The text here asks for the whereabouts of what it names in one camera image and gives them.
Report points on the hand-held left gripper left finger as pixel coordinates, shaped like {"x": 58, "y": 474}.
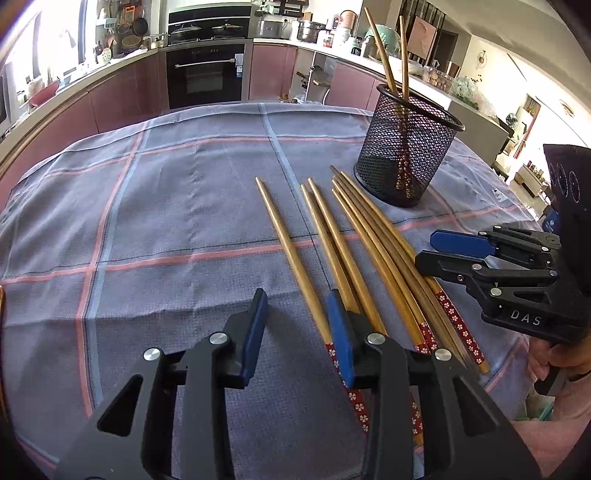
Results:
{"x": 251, "y": 332}

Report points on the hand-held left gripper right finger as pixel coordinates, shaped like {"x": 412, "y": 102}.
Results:
{"x": 341, "y": 341}

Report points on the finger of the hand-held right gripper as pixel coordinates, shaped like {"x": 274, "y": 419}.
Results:
{"x": 461, "y": 243}
{"x": 461, "y": 274}

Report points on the bunch of wooden chopsticks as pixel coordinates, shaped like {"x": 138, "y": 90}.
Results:
{"x": 392, "y": 263}

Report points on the black mesh utensil holder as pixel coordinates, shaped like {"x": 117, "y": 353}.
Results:
{"x": 415, "y": 152}

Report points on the person's right hand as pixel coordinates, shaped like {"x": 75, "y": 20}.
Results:
{"x": 547, "y": 360}

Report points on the white kitchen countertop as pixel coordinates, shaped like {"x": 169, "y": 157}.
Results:
{"x": 475, "y": 124}

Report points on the blue-grey checked tablecloth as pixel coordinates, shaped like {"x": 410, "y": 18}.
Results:
{"x": 184, "y": 207}

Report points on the green and white plastic bag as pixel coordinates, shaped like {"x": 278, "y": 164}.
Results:
{"x": 464, "y": 90}

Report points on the clear box of cookies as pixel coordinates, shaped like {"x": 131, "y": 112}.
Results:
{"x": 437, "y": 79}

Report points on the person's pink clothing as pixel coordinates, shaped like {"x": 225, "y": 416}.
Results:
{"x": 558, "y": 429}

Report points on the floral-end wooden chopstick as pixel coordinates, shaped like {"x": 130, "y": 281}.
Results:
{"x": 381, "y": 46}
{"x": 404, "y": 55}

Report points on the green air fryer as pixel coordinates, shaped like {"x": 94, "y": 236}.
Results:
{"x": 390, "y": 39}

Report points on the pink electric kettle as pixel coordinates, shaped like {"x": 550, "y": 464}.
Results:
{"x": 349, "y": 19}

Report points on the pink base cabinets beside oven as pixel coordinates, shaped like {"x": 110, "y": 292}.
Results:
{"x": 272, "y": 69}

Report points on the black built-in oven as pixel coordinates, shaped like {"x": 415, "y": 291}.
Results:
{"x": 203, "y": 78}

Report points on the stainless steel stockpot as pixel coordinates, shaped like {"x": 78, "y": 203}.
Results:
{"x": 310, "y": 31}

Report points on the pink base cabinets under window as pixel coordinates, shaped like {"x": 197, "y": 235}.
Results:
{"x": 115, "y": 97}

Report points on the steel pan with lid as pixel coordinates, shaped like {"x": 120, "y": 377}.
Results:
{"x": 227, "y": 28}

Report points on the black wok with lid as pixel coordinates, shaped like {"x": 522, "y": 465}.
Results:
{"x": 185, "y": 31}

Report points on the pink bowl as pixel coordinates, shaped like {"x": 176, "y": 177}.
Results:
{"x": 45, "y": 92}

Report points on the black cooktop and hood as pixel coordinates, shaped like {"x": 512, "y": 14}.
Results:
{"x": 207, "y": 16}

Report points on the white toaster oven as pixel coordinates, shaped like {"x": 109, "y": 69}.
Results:
{"x": 4, "y": 101}

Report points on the kitchen window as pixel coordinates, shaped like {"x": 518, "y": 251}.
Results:
{"x": 60, "y": 32}

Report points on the round wall clock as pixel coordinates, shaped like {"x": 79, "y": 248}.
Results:
{"x": 482, "y": 58}

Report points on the pink wall painting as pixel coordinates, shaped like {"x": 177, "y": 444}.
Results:
{"x": 422, "y": 37}

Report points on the black wall rack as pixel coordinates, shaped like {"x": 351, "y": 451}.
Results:
{"x": 286, "y": 5}

